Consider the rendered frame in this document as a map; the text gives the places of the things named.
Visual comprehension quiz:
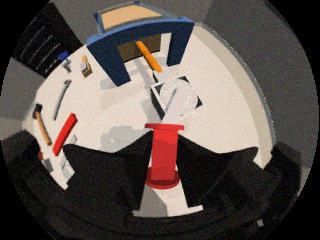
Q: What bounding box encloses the dark blue rectangular frame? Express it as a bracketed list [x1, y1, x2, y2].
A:
[87, 19, 196, 88]

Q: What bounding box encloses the red flat bar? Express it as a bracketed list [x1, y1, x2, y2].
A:
[52, 113, 79, 156]

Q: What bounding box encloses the black-headed mallet with wooden handle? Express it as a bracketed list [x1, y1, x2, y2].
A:
[31, 104, 53, 147]

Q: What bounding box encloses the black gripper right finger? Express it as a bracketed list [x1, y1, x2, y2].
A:
[176, 133, 259, 209]

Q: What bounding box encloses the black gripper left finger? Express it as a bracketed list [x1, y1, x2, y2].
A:
[63, 129, 153, 212]

